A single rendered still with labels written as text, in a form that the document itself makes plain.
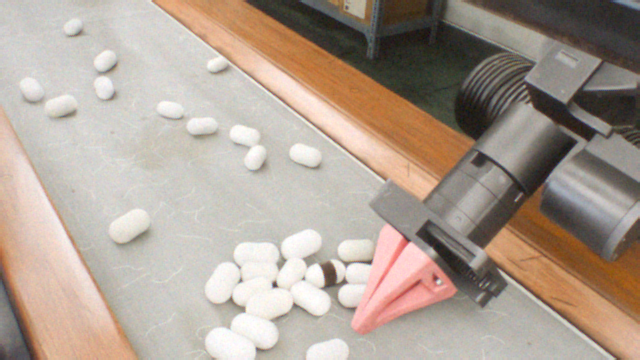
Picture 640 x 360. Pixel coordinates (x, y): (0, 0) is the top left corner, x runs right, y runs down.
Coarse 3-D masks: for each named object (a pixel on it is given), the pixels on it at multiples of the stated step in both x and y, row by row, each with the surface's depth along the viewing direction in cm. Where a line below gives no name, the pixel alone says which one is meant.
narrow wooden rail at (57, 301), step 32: (0, 128) 61; (0, 160) 56; (0, 192) 52; (32, 192) 53; (0, 224) 49; (32, 224) 49; (64, 224) 50; (0, 256) 46; (32, 256) 46; (64, 256) 46; (32, 288) 43; (64, 288) 44; (96, 288) 44; (32, 320) 41; (64, 320) 41; (96, 320) 41; (32, 352) 44; (64, 352) 39; (96, 352) 39; (128, 352) 39
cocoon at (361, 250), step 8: (352, 240) 52; (360, 240) 52; (368, 240) 52; (344, 248) 51; (352, 248) 51; (360, 248) 51; (368, 248) 51; (376, 248) 52; (344, 256) 51; (352, 256) 51; (360, 256) 51; (368, 256) 51
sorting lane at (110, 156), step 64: (0, 0) 99; (64, 0) 101; (128, 0) 103; (0, 64) 79; (64, 64) 80; (128, 64) 82; (192, 64) 83; (64, 128) 67; (128, 128) 68; (256, 128) 70; (64, 192) 57; (128, 192) 58; (192, 192) 59; (256, 192) 59; (320, 192) 60; (128, 256) 50; (192, 256) 51; (320, 256) 52; (128, 320) 45; (192, 320) 45; (320, 320) 46; (448, 320) 47; (512, 320) 48
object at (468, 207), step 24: (456, 168) 44; (432, 192) 44; (456, 192) 42; (480, 192) 42; (504, 192) 42; (432, 216) 42; (456, 216) 42; (480, 216) 42; (504, 216) 43; (432, 240) 44; (456, 240) 40; (480, 240) 42; (480, 264) 39; (504, 288) 43
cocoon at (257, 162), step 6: (252, 150) 62; (258, 150) 63; (264, 150) 63; (246, 156) 62; (252, 156) 62; (258, 156) 62; (264, 156) 63; (246, 162) 62; (252, 162) 62; (258, 162) 62; (252, 168) 62
